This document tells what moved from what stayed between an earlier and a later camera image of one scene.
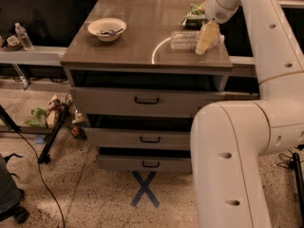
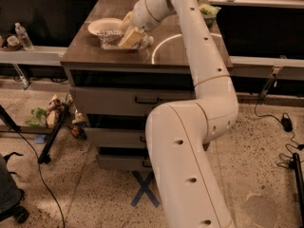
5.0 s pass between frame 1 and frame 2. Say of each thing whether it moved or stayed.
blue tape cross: stayed
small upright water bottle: stayed
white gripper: moved
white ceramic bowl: stayed
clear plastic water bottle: moved
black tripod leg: stayed
